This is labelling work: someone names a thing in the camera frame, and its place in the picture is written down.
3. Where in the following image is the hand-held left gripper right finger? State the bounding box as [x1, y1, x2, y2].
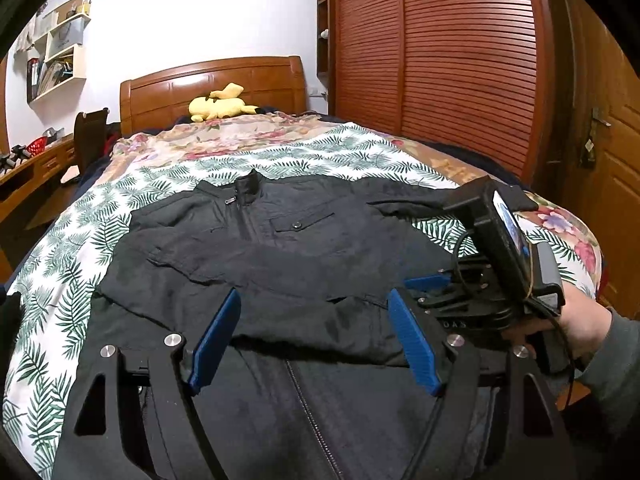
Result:
[387, 287, 578, 480]

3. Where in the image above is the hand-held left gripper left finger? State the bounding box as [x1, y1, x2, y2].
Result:
[52, 287, 243, 480]

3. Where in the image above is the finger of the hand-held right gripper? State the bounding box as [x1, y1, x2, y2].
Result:
[404, 260, 488, 311]

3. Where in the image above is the black jacket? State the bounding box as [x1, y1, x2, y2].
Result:
[52, 170, 506, 480]

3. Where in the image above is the person's right forearm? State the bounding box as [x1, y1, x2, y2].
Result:
[577, 307, 640, 443]

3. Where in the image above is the person's right hand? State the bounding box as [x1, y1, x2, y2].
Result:
[502, 290, 615, 376]

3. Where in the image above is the bed with leaf-print quilt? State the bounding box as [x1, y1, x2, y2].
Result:
[2, 122, 601, 480]

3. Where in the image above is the wooden door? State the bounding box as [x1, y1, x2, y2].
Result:
[555, 0, 640, 321]

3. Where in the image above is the wooden slatted wardrobe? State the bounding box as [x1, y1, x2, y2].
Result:
[316, 0, 556, 186]

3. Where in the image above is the floral quilt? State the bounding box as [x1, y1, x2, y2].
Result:
[112, 112, 601, 298]

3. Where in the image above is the yellow plush toy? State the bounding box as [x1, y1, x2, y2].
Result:
[188, 83, 260, 123]

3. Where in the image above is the dark brown chair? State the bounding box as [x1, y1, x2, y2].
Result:
[60, 107, 121, 186]

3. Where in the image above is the wooden desk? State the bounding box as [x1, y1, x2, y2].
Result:
[0, 132, 81, 271]

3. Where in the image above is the wooden bed headboard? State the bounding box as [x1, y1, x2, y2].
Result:
[119, 56, 307, 136]

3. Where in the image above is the black gadget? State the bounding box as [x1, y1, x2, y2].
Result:
[0, 145, 31, 171]

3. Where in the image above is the row of books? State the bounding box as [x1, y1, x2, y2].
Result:
[27, 57, 76, 101]

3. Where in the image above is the grey paper bag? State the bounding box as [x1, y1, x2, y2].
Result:
[54, 15, 83, 51]

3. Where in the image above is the white hanging cloth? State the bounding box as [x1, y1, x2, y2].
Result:
[12, 15, 43, 53]

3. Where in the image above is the black cable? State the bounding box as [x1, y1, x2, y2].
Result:
[451, 227, 476, 293]

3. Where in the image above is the metal door handle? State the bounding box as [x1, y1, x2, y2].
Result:
[580, 107, 612, 168]

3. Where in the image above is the white wall shelf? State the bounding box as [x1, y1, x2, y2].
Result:
[25, 0, 93, 103]

